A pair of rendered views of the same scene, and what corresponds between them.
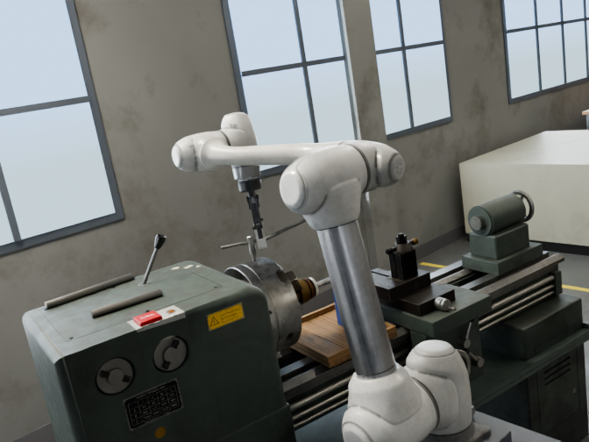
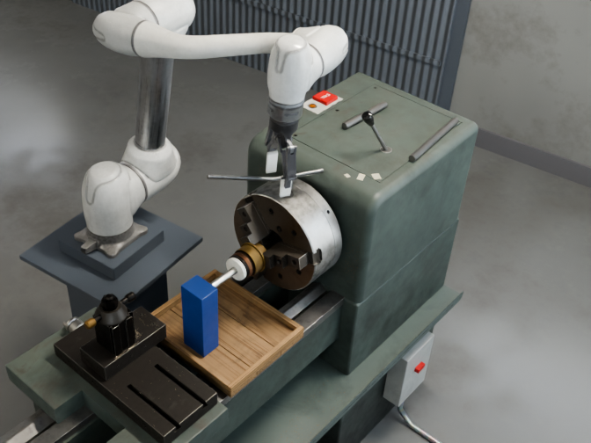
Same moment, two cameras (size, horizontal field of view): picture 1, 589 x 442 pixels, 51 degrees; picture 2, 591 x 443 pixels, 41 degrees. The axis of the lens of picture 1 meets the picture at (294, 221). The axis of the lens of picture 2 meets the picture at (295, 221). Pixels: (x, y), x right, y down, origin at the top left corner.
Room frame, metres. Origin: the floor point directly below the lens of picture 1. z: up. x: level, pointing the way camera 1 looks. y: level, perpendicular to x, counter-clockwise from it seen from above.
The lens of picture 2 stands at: (3.58, -0.44, 2.56)
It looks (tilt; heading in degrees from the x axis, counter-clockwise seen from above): 39 degrees down; 159
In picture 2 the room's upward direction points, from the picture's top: 4 degrees clockwise
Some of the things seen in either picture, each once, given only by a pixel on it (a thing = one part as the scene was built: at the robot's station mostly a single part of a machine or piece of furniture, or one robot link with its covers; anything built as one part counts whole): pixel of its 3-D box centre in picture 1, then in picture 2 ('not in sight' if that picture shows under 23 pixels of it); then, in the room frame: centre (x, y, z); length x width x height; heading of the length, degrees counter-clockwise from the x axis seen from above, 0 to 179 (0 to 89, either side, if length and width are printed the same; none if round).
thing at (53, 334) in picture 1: (153, 358); (360, 179); (1.71, 0.48, 1.06); 0.59 x 0.48 x 0.39; 121
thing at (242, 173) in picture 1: (246, 170); (285, 105); (1.96, 0.13, 1.54); 0.09 x 0.09 x 0.06
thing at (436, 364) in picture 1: (436, 383); (108, 194); (1.46, -0.30, 0.97); 0.18 x 0.16 x 0.22; 128
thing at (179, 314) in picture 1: (158, 326); (320, 109); (1.52, 0.40, 1.23); 0.13 x 0.08 x 0.06; 121
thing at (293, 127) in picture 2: (251, 192); (282, 129); (1.96, 0.12, 1.46); 0.08 x 0.07 x 0.09; 4
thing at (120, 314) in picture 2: (401, 245); (110, 309); (2.16, -0.38, 1.14); 0.08 x 0.08 x 0.03
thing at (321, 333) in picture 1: (332, 331); (222, 328); (2.07, -0.07, 0.89); 0.36 x 0.30 x 0.04; 31
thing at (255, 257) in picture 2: (299, 291); (249, 259); (2.01, 0.02, 1.08); 0.09 x 0.09 x 0.09; 31
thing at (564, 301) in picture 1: (515, 369); not in sight; (2.54, -0.89, 0.34); 0.44 x 0.40 x 0.68; 31
